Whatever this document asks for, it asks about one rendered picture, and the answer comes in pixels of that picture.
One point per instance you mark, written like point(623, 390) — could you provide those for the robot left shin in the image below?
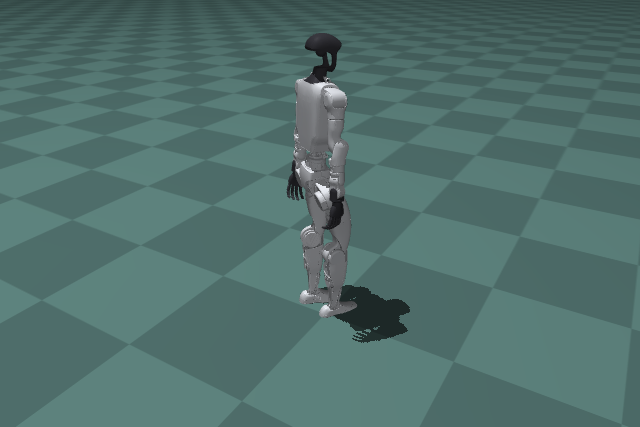
point(313, 264)

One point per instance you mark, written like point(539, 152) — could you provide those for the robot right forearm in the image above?
point(337, 173)

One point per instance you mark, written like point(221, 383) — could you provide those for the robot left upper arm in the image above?
point(296, 88)

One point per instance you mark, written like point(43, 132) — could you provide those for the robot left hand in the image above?
point(293, 181)

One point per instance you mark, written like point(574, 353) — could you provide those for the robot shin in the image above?
point(335, 273)
point(313, 264)

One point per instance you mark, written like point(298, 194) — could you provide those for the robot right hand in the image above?
point(336, 211)

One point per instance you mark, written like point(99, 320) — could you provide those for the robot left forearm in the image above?
point(299, 152)

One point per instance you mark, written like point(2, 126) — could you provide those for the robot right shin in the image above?
point(335, 273)

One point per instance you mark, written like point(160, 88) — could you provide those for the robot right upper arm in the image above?
point(335, 102)

